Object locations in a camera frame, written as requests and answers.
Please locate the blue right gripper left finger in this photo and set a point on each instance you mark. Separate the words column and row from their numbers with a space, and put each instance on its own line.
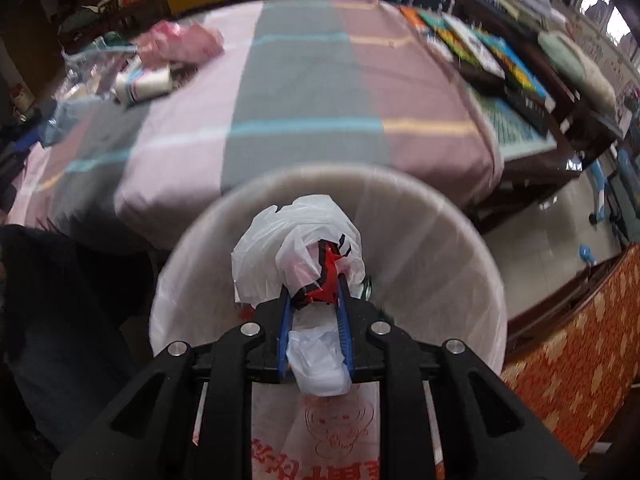
column 286, row 325

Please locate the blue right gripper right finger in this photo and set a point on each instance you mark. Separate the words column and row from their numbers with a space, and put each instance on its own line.
column 344, row 302

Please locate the white plastic bag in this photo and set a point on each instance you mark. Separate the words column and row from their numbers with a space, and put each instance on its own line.
column 303, row 246

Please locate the pink plastic bag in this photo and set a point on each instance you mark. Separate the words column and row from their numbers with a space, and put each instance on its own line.
column 169, row 42

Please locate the white blue carton box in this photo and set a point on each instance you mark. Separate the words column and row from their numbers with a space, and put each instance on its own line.
column 137, row 84

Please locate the white lined trash bin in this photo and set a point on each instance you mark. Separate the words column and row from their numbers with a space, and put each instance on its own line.
column 430, row 270

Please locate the white red printed bag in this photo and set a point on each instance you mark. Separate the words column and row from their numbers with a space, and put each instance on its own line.
column 295, row 436

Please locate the plaid pink grey tablecloth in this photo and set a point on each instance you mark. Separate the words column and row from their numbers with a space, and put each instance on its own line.
column 298, row 81

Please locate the orange patterned sofa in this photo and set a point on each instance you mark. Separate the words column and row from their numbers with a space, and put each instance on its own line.
column 573, row 357

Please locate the row of colourful books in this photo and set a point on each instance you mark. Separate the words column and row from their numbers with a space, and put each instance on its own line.
column 487, row 63

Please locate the light blue plastic bag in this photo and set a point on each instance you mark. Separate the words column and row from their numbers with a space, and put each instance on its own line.
column 64, row 116

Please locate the green grey cushion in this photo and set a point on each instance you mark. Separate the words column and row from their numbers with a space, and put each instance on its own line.
column 572, row 62

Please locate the dark wooden chair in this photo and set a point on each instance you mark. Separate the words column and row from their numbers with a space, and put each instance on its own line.
column 86, row 20

